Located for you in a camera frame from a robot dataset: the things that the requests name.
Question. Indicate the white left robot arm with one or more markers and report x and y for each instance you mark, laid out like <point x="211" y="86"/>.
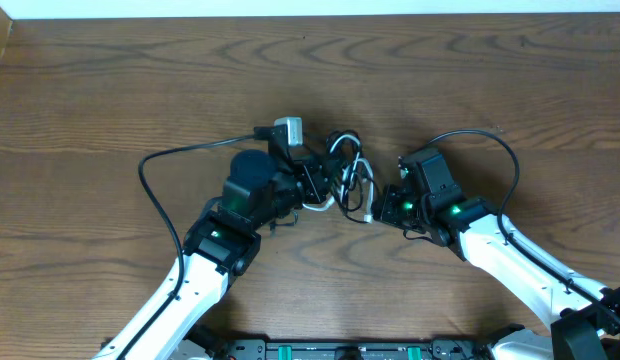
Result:
<point x="220" y="246"/>

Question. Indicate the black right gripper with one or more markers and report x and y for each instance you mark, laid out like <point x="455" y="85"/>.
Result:
<point x="384" y="210"/>

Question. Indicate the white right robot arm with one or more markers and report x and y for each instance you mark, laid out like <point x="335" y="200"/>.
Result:
<point x="581" y="314"/>

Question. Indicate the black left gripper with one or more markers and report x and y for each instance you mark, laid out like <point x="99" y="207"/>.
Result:
<point x="316" y="183"/>

